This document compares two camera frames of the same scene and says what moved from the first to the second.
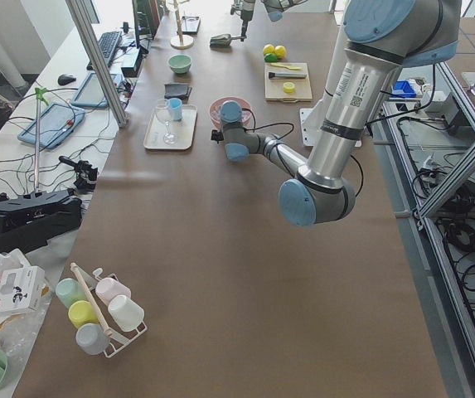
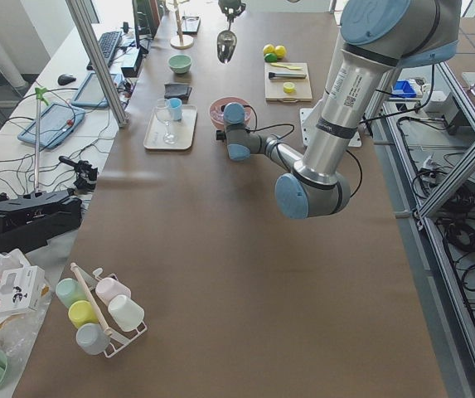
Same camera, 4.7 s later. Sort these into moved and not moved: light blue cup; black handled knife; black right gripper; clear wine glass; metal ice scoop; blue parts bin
Moved: black right gripper; metal ice scoop
Not moved: black handled knife; clear wine glass; light blue cup; blue parts bin
